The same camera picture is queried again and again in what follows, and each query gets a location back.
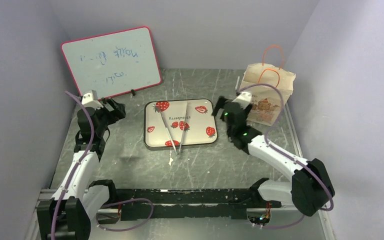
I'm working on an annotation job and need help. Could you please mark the paper bag with orange handles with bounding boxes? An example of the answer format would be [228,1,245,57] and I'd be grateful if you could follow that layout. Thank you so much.
[239,45,296,126]

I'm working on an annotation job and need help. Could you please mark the strawberry print tray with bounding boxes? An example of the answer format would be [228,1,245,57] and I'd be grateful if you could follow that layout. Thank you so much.
[144,98,218,149]

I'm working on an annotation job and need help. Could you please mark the metal serving tongs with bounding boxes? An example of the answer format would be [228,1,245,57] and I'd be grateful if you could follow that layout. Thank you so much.
[155,101,189,155]

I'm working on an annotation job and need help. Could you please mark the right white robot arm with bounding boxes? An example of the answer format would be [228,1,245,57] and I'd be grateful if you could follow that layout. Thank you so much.
[212,92,335,217]

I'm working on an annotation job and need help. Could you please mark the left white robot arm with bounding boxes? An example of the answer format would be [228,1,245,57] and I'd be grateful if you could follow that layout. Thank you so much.
[36,98,126,240]

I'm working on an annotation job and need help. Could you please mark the small white stick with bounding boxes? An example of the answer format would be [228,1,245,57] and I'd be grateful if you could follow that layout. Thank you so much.
[235,76,241,92]

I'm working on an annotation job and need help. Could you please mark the red framed whiteboard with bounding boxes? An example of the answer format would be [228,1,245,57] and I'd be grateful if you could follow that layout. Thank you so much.
[60,26,163,98]

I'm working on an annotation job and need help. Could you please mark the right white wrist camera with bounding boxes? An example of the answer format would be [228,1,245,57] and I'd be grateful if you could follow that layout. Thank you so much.
[232,91,253,109]

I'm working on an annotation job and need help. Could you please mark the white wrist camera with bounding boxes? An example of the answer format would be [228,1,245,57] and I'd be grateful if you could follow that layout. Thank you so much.
[81,90,104,110]
[232,91,253,109]

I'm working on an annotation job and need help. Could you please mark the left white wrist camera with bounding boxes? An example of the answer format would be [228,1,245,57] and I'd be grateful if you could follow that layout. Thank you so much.
[81,90,104,110]

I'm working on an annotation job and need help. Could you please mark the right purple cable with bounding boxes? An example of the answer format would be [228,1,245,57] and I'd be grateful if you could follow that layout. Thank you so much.
[239,83,335,230]

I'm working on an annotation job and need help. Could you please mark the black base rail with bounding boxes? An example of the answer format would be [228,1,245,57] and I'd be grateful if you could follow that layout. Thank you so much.
[116,188,282,221]

